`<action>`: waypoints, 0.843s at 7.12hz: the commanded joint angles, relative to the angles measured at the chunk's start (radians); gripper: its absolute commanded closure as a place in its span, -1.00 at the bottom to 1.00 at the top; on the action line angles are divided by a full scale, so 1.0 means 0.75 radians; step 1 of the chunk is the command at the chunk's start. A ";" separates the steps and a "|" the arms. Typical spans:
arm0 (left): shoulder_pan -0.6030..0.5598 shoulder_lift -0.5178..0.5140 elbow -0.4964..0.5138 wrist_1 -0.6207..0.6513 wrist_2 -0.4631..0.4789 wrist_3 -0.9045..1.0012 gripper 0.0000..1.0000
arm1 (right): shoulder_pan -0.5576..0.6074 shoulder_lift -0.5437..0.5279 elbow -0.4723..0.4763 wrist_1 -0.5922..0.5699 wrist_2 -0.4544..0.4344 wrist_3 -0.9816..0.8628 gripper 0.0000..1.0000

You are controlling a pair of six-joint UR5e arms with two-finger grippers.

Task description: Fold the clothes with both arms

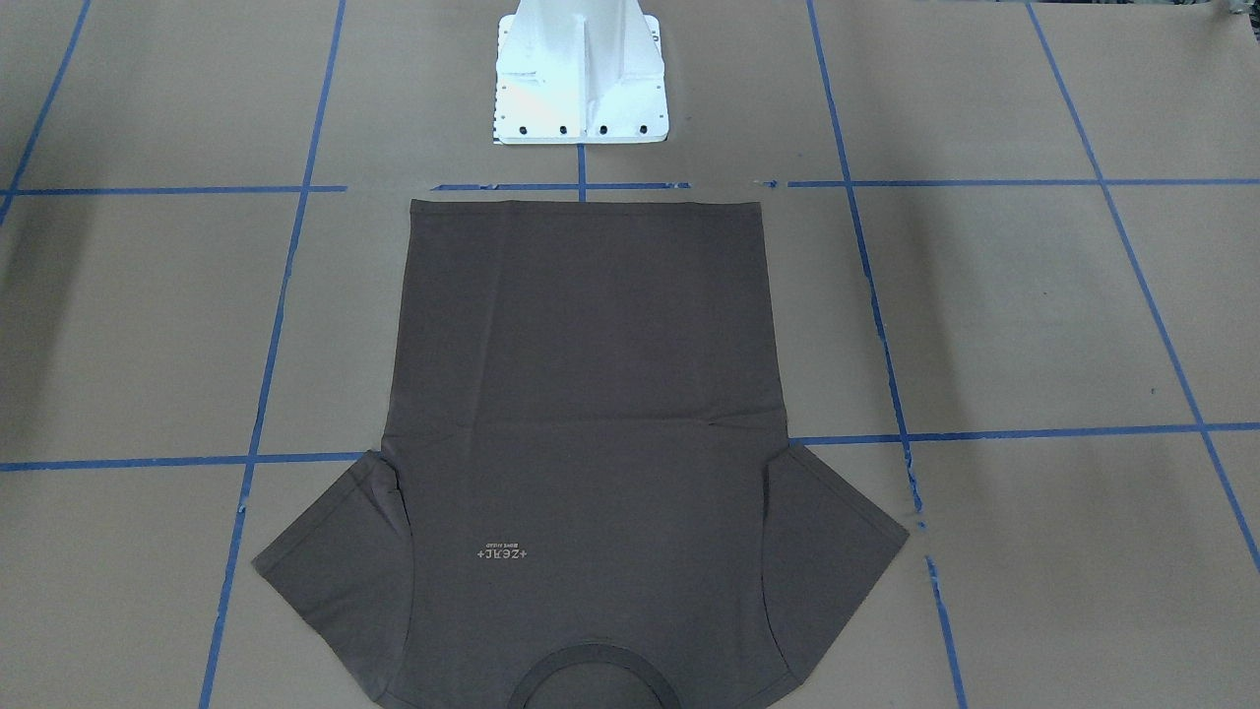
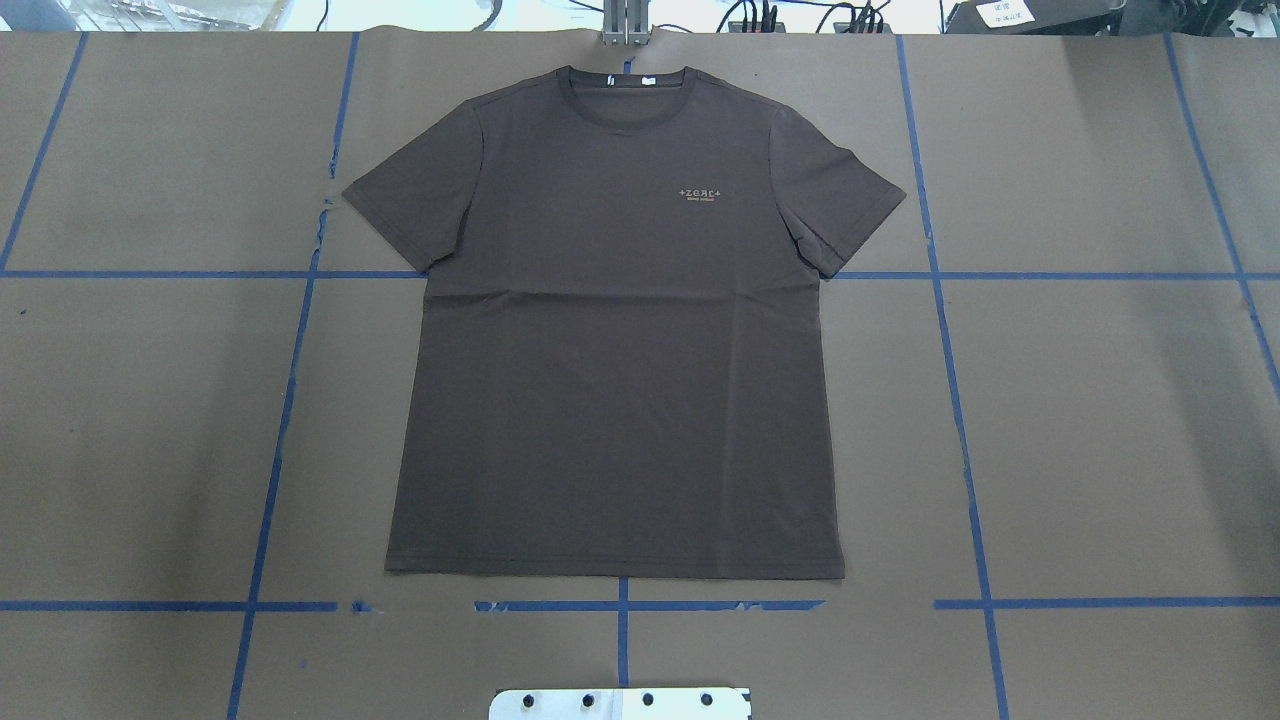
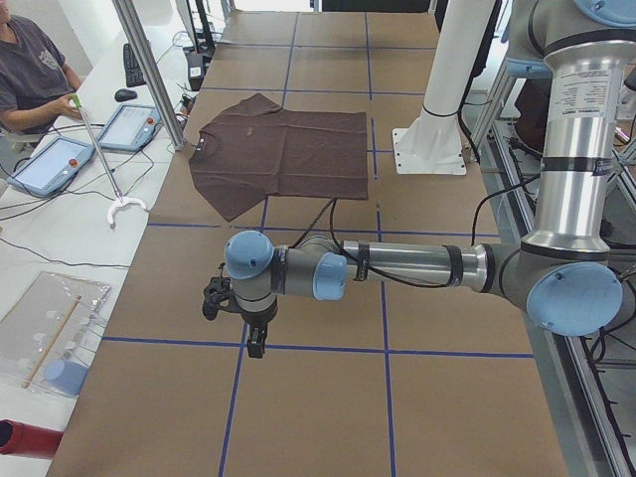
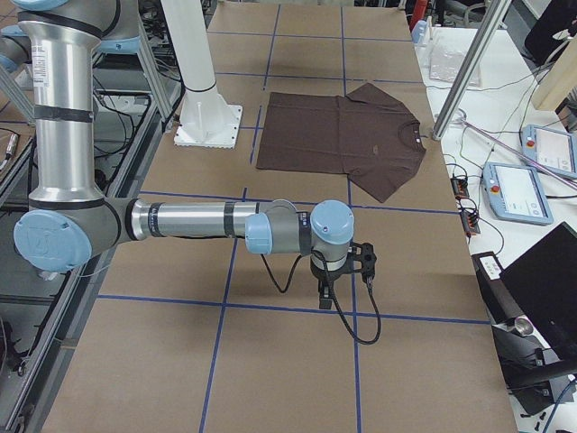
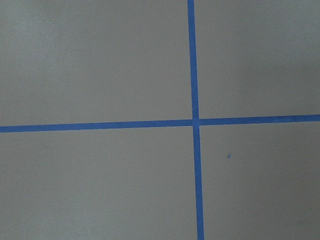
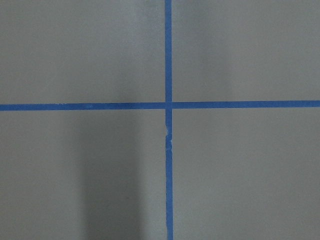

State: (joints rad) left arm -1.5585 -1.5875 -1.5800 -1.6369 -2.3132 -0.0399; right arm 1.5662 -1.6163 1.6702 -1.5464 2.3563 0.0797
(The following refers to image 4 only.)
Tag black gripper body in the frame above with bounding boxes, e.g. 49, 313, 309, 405
310, 258, 352, 298

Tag brown t-shirt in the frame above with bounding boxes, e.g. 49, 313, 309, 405
256, 83, 426, 202

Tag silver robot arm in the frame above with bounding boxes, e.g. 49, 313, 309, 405
1, 1, 141, 72
14, 1, 354, 309

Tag near black orange connector box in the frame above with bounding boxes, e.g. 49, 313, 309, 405
459, 207, 481, 238

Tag black orange connector box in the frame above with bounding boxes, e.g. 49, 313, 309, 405
459, 207, 481, 238
450, 174, 471, 199

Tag far black orange connector box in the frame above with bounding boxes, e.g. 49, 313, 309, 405
450, 174, 471, 199

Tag near blue teach pendant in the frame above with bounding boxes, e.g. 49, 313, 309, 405
482, 162, 554, 226

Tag blue teach pendant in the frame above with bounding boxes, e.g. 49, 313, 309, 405
482, 162, 554, 226
521, 124, 576, 180

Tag black monitor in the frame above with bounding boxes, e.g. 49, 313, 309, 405
500, 222, 576, 359

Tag far blue teach pendant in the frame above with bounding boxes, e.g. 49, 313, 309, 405
521, 124, 576, 180

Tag black camera cable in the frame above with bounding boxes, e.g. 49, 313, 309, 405
260, 252, 382, 346

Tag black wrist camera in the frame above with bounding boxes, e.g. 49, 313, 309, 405
351, 243, 377, 284

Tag white pedestal column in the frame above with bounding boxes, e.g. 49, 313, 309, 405
161, 0, 243, 149

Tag black camera tripod mount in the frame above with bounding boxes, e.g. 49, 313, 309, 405
492, 327, 576, 415

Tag aluminium frame post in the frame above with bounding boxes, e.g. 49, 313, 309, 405
433, 0, 511, 141

